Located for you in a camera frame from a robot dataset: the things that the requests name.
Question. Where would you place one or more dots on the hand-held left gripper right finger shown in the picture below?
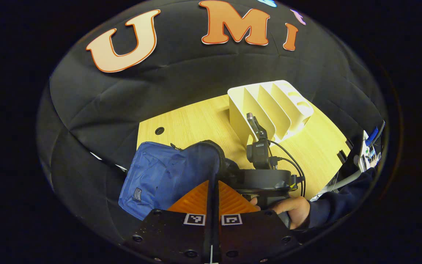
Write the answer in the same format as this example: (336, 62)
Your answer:
(255, 234)

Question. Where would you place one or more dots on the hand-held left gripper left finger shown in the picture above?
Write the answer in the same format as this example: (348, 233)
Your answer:
(174, 234)

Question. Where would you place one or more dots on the blue schoolbag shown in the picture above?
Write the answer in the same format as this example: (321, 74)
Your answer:
(159, 172)

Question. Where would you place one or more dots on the white plastic bookshelf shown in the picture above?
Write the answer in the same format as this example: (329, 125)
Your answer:
(240, 106)

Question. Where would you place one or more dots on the white and blue device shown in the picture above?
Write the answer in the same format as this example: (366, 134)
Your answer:
(365, 154)

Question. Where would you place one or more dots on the black table grommet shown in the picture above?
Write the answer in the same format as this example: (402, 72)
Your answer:
(159, 130)

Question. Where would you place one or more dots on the black table edge bracket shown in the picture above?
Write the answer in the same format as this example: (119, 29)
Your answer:
(342, 156)

